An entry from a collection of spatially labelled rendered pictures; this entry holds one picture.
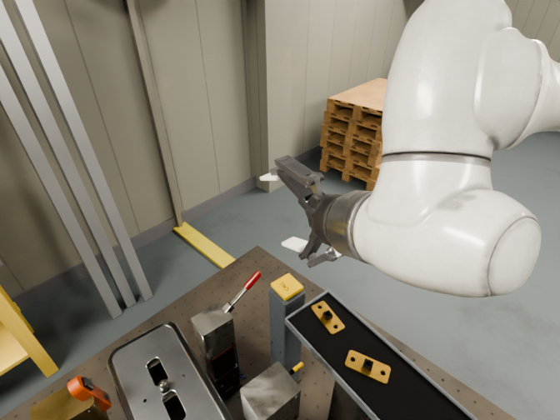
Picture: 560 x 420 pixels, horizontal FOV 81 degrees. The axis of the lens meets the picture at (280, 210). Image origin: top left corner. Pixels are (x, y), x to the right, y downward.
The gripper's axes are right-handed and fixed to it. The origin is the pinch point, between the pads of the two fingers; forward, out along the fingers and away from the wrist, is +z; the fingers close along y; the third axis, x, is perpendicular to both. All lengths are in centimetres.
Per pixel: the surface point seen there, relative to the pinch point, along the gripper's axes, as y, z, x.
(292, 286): -23.2, 13.8, -3.1
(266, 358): -59, 44, 3
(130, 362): -29, 32, 38
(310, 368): -65, 34, -8
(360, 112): 1, 186, -195
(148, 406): -35, 20, 37
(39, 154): 35, 139, 47
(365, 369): -34.2, -9.0, -2.8
